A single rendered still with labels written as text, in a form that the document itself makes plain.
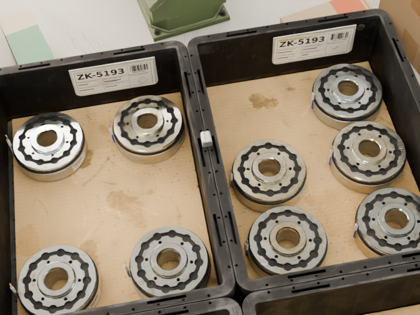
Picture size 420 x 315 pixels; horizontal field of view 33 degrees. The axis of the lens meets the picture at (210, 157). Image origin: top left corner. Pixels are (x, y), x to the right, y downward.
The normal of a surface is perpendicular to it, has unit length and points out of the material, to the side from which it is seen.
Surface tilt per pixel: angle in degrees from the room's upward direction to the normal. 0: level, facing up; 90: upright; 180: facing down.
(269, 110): 0
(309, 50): 90
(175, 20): 90
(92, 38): 0
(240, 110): 0
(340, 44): 90
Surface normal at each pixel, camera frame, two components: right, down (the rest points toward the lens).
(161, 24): -0.43, 0.76
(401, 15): -0.93, 0.33
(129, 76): 0.18, 0.82
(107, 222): -0.04, -0.55
